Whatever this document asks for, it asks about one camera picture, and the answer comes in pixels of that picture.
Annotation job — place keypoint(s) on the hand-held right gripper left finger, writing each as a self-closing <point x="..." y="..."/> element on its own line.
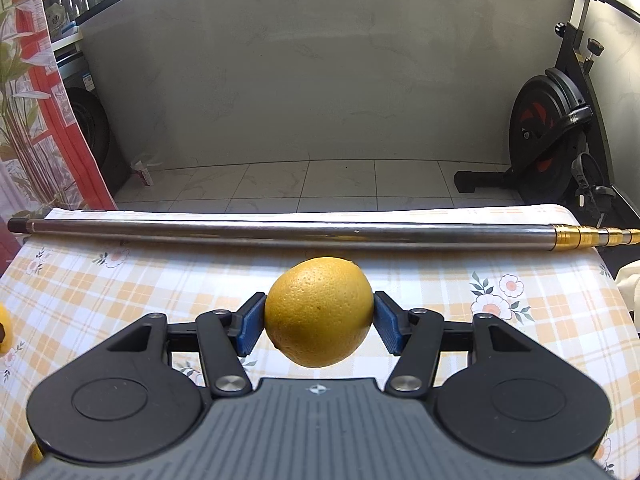
<point x="250" y="330"/>

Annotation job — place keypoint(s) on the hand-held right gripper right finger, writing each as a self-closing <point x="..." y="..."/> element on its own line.
<point x="387" y="327"/>

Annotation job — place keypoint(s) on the large yellow lemon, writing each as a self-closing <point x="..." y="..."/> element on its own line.
<point x="320" y="310"/>

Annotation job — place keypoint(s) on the small greenish yellow lemon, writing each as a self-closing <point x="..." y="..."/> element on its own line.
<point x="32" y="457"/>

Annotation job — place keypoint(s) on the telescopic metal pole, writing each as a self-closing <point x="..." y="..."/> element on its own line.
<point x="300" y="232"/>

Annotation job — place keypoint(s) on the checkered floral tablecloth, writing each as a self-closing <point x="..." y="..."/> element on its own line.
<point x="150" y="280"/>

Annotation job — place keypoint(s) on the small white red carton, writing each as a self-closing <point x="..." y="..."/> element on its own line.
<point x="141" y="172"/>

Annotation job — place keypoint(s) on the black exercise bike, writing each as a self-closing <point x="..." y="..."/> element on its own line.
<point x="545" y="125"/>

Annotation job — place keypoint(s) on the printed plant curtain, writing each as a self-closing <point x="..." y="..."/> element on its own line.
<point x="30" y="135"/>

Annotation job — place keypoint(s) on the white washing machine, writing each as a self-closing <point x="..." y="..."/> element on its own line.
<point x="75" y="70"/>

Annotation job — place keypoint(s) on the printed plastic bag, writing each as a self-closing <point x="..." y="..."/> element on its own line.
<point x="57" y="17"/>

